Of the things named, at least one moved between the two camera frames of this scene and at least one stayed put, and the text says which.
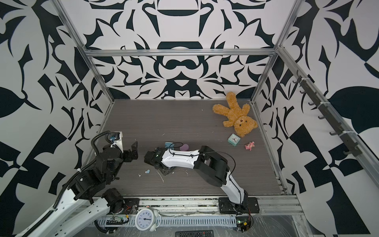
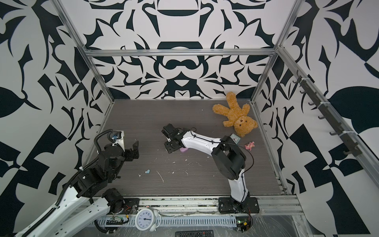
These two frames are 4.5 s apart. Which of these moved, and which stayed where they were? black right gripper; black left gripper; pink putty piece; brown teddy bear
Moved: black right gripper
Stayed: brown teddy bear; black left gripper; pink putty piece
